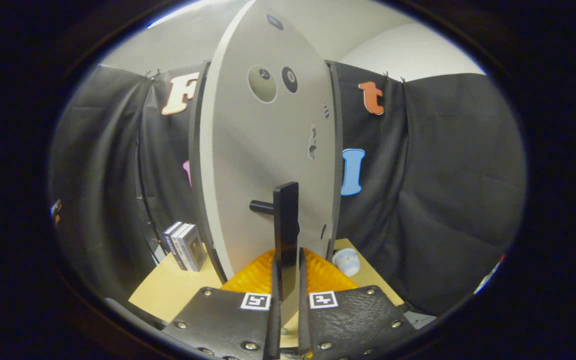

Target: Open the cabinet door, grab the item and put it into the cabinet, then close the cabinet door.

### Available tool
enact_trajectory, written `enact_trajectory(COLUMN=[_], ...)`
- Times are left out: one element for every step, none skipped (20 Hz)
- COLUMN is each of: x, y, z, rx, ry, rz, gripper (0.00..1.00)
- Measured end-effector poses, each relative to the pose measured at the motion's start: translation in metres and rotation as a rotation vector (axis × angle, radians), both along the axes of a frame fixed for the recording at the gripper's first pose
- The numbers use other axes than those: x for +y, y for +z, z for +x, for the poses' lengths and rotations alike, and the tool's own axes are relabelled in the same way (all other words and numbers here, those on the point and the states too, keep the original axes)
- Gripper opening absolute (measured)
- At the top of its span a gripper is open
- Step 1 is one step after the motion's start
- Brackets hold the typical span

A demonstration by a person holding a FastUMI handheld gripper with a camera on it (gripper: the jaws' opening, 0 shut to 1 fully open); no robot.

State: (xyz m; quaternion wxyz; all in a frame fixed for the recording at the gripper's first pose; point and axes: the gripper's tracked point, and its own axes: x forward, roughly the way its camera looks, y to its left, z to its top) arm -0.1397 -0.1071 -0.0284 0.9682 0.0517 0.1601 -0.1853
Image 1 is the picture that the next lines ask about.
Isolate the black door handle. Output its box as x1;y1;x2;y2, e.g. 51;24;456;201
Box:
249;181;300;303

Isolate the dark grey cabinet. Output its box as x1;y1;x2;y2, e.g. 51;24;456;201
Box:
325;61;344;261

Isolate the black backdrop cloth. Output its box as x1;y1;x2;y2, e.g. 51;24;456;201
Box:
48;61;528;317

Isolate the grey upright book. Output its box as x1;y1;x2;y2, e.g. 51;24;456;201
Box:
170;223;191;271
162;221;184;268
177;224;208;273

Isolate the small white plush toy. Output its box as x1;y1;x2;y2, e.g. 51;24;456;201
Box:
331;248;361;277

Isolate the grey cabinet door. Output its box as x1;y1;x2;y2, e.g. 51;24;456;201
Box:
188;0;339;283

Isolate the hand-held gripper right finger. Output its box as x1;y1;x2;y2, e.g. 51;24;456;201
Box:
298;247;419;360

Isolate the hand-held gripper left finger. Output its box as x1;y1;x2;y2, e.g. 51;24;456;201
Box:
162;248;281;360

